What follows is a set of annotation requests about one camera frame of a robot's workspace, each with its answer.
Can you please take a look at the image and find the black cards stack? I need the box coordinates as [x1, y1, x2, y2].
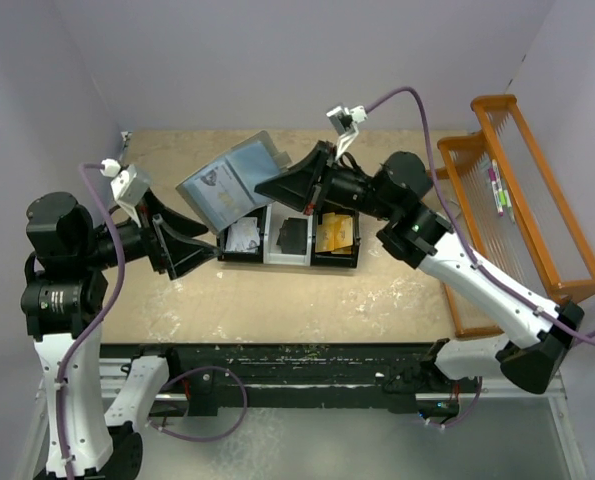
[276, 217, 308, 255]

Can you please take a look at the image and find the black bin with gold cards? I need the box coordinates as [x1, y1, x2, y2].
[310, 204, 361, 269]

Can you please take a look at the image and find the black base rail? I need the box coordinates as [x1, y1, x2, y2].
[99, 341, 483, 416]

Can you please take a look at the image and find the orange wooden rack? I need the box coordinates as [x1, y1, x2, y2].
[426, 94, 595, 338]

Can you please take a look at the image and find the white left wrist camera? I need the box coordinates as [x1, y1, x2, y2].
[101, 159, 152, 227]

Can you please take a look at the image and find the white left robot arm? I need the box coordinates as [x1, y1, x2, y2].
[21, 191, 219, 479]

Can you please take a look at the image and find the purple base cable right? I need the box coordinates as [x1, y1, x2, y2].
[419, 377, 483, 432]

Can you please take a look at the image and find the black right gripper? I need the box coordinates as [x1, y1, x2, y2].
[255, 140, 397, 221]

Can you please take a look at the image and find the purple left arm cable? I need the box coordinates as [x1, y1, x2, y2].
[56, 162, 128, 480]

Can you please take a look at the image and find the pink marker pen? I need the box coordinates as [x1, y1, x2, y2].
[488, 160, 502, 202]

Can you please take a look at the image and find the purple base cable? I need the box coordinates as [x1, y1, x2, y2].
[144, 364, 249, 442]
[419, 377, 483, 432]

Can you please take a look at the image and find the grey card holder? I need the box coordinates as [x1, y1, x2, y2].
[176, 130, 291, 234]

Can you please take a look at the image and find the silver cards stack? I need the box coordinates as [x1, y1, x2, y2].
[225, 217, 260, 253]

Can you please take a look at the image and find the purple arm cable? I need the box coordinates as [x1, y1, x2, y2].
[56, 162, 128, 480]
[364, 86, 595, 346]

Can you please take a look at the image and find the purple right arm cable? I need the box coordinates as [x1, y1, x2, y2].
[364, 86, 595, 346]

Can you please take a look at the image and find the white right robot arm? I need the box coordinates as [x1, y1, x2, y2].
[255, 141, 584, 394]

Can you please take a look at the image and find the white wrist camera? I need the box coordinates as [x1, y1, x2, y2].
[326, 105, 367, 160]
[101, 159, 152, 227]

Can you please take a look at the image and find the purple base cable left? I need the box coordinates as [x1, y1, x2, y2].
[144, 364, 249, 442]

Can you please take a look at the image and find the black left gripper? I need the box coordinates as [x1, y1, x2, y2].
[78, 184, 220, 276]

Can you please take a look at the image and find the green marker pen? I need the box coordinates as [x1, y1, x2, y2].
[495, 185, 515, 223]

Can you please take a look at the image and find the gold cards stack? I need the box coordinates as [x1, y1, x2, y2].
[315, 212, 354, 255]

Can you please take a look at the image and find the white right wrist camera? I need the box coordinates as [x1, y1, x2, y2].
[326, 105, 367, 160]

